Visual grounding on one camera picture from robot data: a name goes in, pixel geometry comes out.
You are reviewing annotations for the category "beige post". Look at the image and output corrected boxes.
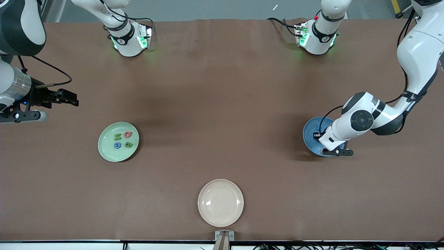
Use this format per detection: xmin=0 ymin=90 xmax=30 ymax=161
xmin=212 ymin=232 xmax=231 ymax=250

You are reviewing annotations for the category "green plate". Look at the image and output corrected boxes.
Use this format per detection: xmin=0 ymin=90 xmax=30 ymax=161
xmin=98 ymin=122 xmax=140 ymax=163

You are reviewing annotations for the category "brown table cover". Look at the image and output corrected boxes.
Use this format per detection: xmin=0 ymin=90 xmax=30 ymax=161
xmin=0 ymin=18 xmax=444 ymax=242

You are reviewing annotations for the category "black table edge strip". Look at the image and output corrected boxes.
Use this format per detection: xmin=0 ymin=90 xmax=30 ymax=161
xmin=0 ymin=240 xmax=444 ymax=243

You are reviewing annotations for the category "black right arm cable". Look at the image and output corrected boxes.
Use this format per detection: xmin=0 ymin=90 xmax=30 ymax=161
xmin=17 ymin=56 xmax=72 ymax=87

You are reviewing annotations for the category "blue plate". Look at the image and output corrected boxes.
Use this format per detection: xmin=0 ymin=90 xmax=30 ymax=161
xmin=302 ymin=117 xmax=344 ymax=157

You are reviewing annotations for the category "black base cable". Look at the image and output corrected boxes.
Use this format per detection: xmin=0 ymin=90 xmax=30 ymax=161
xmin=267 ymin=17 xmax=302 ymax=37
xmin=102 ymin=9 xmax=154 ymax=39

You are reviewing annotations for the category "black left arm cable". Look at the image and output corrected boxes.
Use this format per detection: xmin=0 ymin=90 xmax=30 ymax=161
xmin=318 ymin=7 xmax=417 ymax=134

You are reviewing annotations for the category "stand leg with black foot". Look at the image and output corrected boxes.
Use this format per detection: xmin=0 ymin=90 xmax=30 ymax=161
xmin=396 ymin=0 xmax=417 ymax=18

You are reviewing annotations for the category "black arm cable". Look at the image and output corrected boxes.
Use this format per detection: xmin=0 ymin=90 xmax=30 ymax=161
xmin=17 ymin=56 xmax=72 ymax=87
xmin=318 ymin=7 xmax=417 ymax=134

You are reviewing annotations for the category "beige plate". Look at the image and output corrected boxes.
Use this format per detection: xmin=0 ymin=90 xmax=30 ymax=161
xmin=198 ymin=179 xmax=244 ymax=228

